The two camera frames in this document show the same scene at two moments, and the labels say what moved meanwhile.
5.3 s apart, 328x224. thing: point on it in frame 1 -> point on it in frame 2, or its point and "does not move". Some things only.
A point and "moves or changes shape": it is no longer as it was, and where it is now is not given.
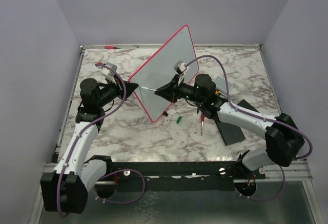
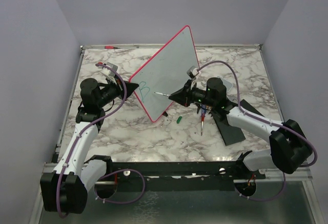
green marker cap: (179, 119) does not move
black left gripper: (130, 87) does not move
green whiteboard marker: (147, 88) moves or changes shape
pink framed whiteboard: (158, 67) does not move
